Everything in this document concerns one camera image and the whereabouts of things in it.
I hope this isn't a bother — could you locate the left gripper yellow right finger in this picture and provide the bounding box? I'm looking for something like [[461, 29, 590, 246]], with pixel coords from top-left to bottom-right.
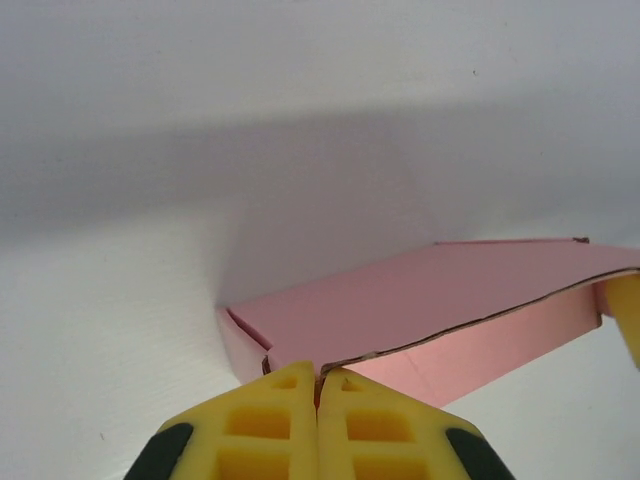
[[316, 366, 512, 480]]

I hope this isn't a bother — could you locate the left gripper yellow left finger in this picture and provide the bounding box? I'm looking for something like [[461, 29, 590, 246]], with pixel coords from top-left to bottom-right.
[[129, 360, 320, 480]]

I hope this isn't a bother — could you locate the pink paper box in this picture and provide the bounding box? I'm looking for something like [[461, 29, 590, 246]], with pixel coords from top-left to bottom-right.
[[215, 236, 640, 409]]

